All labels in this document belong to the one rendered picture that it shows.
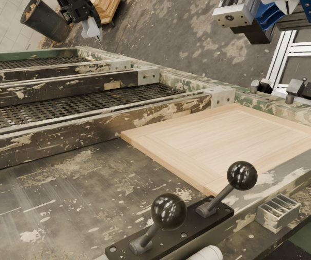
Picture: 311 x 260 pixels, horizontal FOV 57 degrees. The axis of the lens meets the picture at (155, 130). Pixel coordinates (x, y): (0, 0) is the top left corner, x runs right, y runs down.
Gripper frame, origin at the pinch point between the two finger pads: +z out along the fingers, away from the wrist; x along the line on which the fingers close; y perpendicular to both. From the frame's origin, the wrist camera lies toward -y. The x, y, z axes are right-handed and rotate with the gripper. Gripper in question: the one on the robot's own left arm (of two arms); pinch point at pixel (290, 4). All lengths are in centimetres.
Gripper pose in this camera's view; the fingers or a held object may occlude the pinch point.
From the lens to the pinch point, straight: 58.9
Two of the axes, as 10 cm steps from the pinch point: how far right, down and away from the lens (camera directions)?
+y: -6.4, 6.4, -4.3
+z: 3.8, 7.5, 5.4
